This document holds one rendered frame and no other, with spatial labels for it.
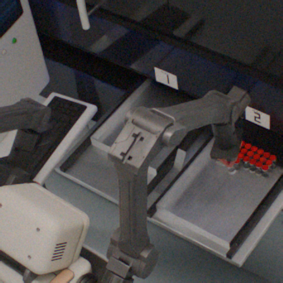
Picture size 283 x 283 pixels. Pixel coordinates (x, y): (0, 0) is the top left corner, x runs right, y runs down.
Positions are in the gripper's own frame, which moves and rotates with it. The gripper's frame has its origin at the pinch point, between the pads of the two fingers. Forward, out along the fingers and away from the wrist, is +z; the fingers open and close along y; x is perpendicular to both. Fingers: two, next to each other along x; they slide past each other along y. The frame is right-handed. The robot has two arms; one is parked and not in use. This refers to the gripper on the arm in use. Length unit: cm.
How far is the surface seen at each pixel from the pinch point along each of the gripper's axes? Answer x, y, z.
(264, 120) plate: -2.5, 25.4, 13.9
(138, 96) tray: 45, 37, 26
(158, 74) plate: 35, 37, 12
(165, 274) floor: 44, 13, 113
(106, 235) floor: 75, 25, 112
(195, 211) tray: 12.4, -3.9, 24.0
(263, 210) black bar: -7.4, 0.5, 23.7
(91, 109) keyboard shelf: 63, 34, 33
